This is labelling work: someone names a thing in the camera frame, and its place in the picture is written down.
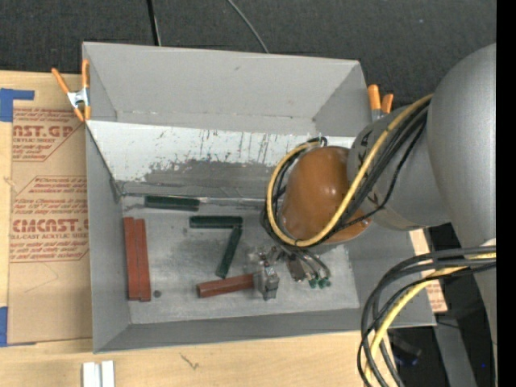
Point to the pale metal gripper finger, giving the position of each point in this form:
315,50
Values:
269,282
262,255

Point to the dark green flat block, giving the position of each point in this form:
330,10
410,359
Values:
229,252
215,221
171,202

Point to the red-brown flat block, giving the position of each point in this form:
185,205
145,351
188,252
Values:
130,256
144,260
223,285

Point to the grey metal bin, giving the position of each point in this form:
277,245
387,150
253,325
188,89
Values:
225,159

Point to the brown cardboard board red print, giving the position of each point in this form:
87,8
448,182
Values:
48,288

